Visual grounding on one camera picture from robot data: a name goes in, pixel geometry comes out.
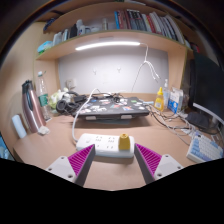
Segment white hanging cable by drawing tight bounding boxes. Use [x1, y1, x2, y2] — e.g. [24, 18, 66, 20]
[130, 42, 161, 94]

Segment black sticker-covered laptop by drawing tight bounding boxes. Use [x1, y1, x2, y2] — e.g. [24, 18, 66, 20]
[75, 96, 151, 121]

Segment black computer monitor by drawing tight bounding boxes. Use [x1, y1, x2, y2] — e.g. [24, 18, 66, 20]
[188, 51, 224, 136]

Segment white light bar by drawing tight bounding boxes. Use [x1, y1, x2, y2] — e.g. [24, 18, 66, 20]
[74, 40, 142, 52]

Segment white power strip cable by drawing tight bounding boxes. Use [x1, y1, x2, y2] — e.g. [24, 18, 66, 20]
[71, 87, 101, 145]

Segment white and blue keyboard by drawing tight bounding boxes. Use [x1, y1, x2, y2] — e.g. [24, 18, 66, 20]
[185, 131, 224, 164]

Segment white power strip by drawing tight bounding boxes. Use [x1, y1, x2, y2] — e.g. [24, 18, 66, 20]
[75, 133, 136, 159]

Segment white wall socket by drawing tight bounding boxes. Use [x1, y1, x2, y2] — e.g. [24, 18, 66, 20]
[65, 78, 77, 89]

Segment clear pump bottle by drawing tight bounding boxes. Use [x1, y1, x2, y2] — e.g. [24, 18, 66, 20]
[162, 78, 171, 108]

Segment green and white plush toy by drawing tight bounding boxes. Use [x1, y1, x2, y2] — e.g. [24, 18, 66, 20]
[48, 88, 73, 109]

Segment tangled grey desk cables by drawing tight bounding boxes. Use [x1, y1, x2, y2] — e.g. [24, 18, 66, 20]
[146, 103, 201, 146]

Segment small white lump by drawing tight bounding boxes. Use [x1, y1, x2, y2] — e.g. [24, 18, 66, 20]
[37, 125, 51, 136]

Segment wooden shelf unit with books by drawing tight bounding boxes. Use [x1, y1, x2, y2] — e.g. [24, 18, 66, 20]
[34, 0, 201, 62]

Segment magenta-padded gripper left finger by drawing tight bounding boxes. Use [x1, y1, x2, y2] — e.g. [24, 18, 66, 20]
[45, 143, 97, 187]

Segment black headphones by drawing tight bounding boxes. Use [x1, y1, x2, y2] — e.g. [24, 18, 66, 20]
[55, 98, 81, 116]

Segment black cable bundle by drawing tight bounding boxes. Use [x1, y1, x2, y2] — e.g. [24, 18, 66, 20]
[73, 92, 123, 104]

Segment yellow charger block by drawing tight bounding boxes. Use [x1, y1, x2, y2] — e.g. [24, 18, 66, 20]
[118, 133, 131, 151]

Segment clear plastic water bottle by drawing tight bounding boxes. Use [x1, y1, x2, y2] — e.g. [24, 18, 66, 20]
[35, 70, 53, 123]

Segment pink and black thermos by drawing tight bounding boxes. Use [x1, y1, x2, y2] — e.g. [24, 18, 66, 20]
[21, 79, 47, 134]

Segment black pouch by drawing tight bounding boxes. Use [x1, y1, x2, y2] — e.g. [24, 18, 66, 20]
[185, 111, 210, 130]

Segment small white cylinder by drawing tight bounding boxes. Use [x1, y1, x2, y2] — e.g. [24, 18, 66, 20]
[11, 114, 28, 139]

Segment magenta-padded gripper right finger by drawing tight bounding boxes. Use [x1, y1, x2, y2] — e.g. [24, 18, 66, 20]
[133, 143, 185, 185]

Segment yellow squeeze bottle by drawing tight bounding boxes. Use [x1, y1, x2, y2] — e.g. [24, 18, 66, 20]
[153, 86, 165, 112]

